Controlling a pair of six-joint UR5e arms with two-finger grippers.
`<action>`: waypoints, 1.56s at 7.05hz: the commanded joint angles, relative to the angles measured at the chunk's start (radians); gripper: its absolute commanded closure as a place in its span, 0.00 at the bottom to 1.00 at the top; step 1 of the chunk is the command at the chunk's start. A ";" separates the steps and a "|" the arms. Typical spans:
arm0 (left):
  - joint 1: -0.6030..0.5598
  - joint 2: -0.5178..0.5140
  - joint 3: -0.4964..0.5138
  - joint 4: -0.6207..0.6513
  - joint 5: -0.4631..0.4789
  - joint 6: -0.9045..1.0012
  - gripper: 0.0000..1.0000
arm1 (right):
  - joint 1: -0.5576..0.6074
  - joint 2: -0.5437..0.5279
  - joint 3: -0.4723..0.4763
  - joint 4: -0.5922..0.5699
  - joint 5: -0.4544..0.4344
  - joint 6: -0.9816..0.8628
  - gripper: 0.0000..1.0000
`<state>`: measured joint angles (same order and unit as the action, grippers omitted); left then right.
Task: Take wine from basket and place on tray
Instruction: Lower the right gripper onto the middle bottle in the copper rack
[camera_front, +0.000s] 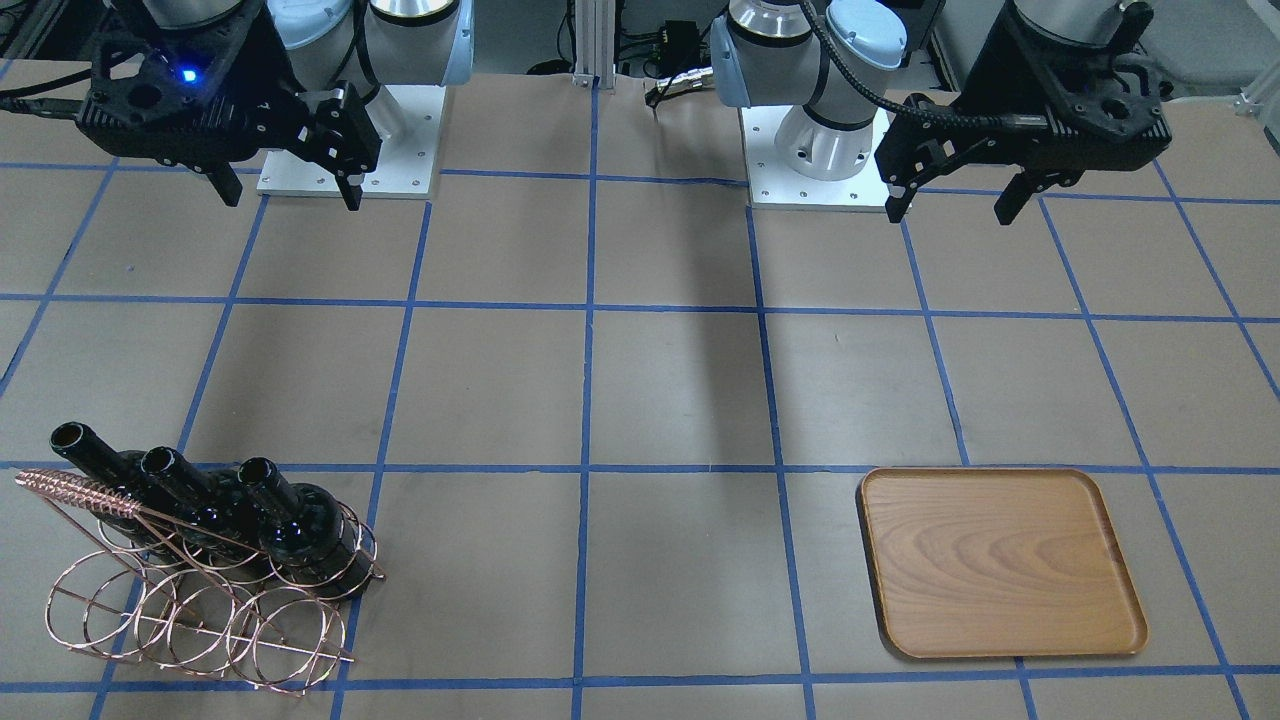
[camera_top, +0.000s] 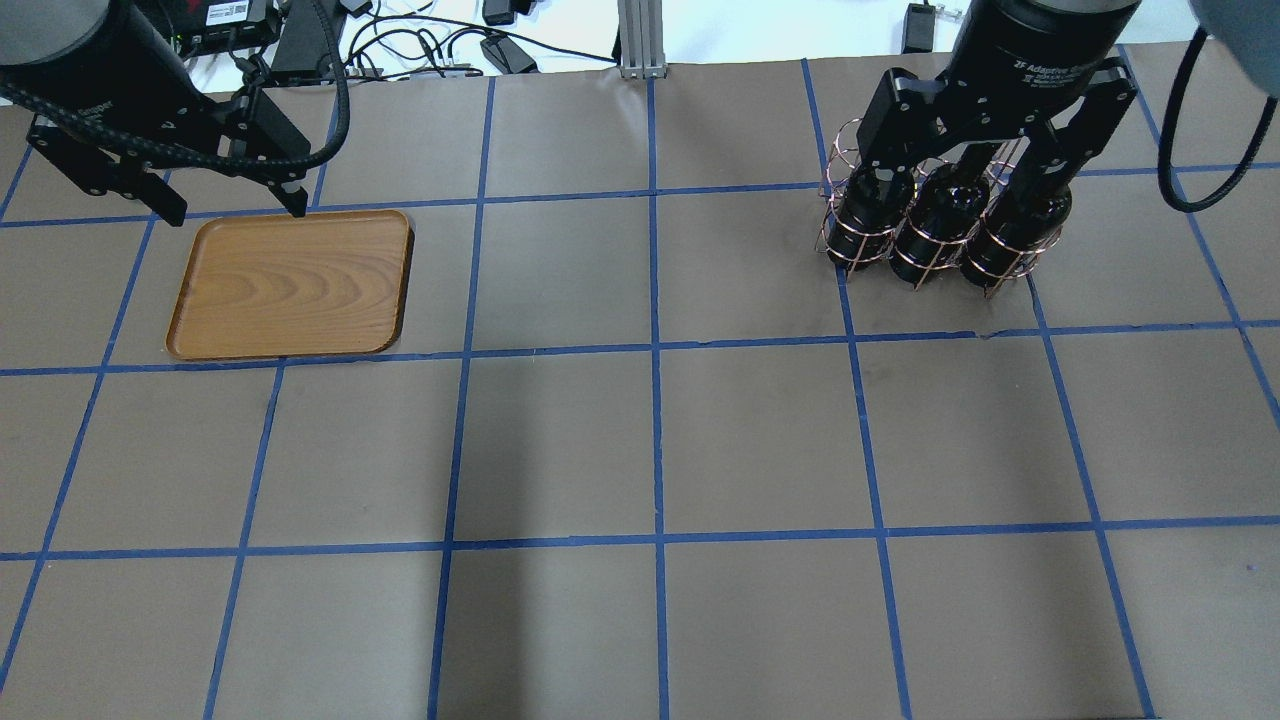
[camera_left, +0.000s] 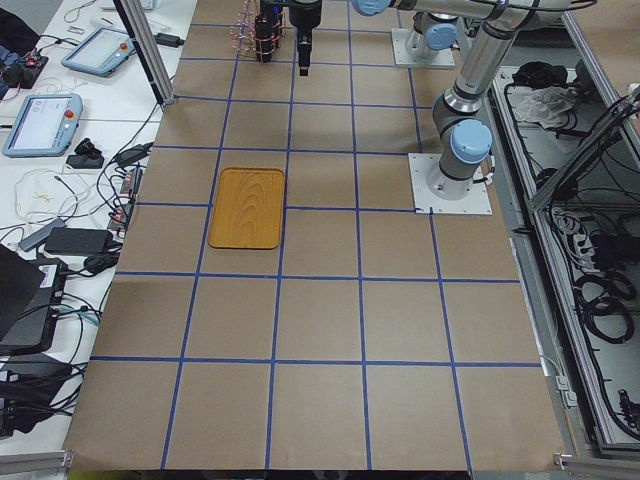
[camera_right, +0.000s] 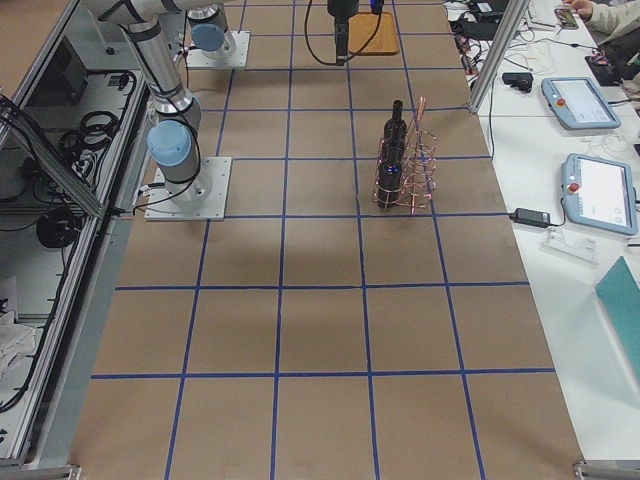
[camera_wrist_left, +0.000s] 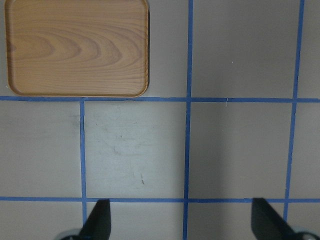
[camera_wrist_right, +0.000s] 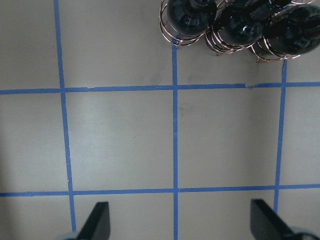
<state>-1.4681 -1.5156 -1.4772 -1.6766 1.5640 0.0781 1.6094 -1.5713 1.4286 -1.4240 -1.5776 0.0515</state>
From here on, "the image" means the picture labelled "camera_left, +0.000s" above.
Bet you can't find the black laptop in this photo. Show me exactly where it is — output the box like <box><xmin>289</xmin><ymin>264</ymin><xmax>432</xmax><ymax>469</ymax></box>
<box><xmin>1</xmin><ymin>246</ymin><xmax>67</xmax><ymax>356</ymax></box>

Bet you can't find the white crumpled cloth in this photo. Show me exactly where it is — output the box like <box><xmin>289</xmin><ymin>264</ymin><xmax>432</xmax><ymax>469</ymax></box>
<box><xmin>514</xmin><ymin>86</ymin><xmax>578</xmax><ymax>129</ymax></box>

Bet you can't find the copper wire bottle basket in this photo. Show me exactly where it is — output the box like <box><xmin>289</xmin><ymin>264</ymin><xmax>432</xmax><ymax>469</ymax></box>
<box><xmin>231</xmin><ymin>1</ymin><xmax>284</xmax><ymax>63</ymax></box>

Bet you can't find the wooden rectangular tray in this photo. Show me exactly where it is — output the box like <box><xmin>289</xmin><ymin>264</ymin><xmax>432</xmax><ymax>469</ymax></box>
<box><xmin>208</xmin><ymin>167</ymin><xmax>285</xmax><ymax>250</ymax></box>

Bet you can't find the small black webcam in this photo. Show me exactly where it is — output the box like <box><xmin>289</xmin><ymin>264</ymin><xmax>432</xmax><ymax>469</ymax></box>
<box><xmin>65</xmin><ymin>137</ymin><xmax>104</xmax><ymax>169</ymax></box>

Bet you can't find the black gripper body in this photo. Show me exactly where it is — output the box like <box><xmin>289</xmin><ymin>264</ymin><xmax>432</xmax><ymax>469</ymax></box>
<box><xmin>289</xmin><ymin>0</ymin><xmax>321</xmax><ymax>45</ymax></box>

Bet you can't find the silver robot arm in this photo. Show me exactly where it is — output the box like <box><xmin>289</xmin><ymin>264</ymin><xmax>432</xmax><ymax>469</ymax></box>
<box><xmin>352</xmin><ymin>1</ymin><xmax>570</xmax><ymax>183</ymax></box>
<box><xmin>405</xmin><ymin>12</ymin><xmax>459</xmax><ymax>59</ymax></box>

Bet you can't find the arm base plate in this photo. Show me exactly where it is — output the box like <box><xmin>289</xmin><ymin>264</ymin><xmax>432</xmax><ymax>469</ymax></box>
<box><xmin>391</xmin><ymin>25</ymin><xmax>458</xmax><ymax>69</ymax></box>
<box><xmin>408</xmin><ymin>153</ymin><xmax>492</xmax><ymax>216</ymax></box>

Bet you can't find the dark wine bottle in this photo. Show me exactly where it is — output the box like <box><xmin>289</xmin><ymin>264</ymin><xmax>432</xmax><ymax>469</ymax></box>
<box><xmin>254</xmin><ymin>1</ymin><xmax>281</xmax><ymax>63</ymax></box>

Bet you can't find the black power adapter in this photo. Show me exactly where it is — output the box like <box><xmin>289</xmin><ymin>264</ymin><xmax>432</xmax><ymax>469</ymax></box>
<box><xmin>44</xmin><ymin>227</ymin><xmax>112</xmax><ymax>256</ymax></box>

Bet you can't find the near blue teach pendant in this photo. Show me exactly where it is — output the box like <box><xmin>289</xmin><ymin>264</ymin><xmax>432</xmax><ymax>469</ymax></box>
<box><xmin>2</xmin><ymin>93</ymin><xmax>83</xmax><ymax>158</ymax></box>

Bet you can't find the aluminium frame post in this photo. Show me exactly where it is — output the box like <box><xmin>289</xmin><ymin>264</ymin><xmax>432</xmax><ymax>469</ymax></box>
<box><xmin>113</xmin><ymin>0</ymin><xmax>175</xmax><ymax>108</ymax></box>

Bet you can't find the blue teach pendant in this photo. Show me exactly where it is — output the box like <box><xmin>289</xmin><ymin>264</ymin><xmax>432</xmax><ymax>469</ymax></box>
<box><xmin>2</xmin><ymin>93</ymin><xmax>83</xmax><ymax>158</ymax></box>
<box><xmin>61</xmin><ymin>27</ymin><xmax>136</xmax><ymax>77</ymax></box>

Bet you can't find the far blue teach pendant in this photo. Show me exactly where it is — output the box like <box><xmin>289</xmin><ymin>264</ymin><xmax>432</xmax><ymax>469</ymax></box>
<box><xmin>61</xmin><ymin>27</ymin><xmax>136</xmax><ymax>77</ymax></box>

